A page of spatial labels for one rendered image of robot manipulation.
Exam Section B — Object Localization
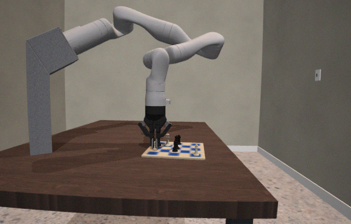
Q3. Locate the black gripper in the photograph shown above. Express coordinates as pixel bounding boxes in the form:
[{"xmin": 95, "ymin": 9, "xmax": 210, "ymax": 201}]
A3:
[{"xmin": 138, "ymin": 106, "xmax": 172, "ymax": 148}]

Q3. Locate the blue and cream chessboard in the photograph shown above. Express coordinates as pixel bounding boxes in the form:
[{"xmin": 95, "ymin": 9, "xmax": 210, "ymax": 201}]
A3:
[{"xmin": 141, "ymin": 141, "xmax": 205, "ymax": 160}]

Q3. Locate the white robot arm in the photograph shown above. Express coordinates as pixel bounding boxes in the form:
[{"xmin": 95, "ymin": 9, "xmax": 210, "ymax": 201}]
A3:
[{"xmin": 63, "ymin": 6, "xmax": 225, "ymax": 106}]

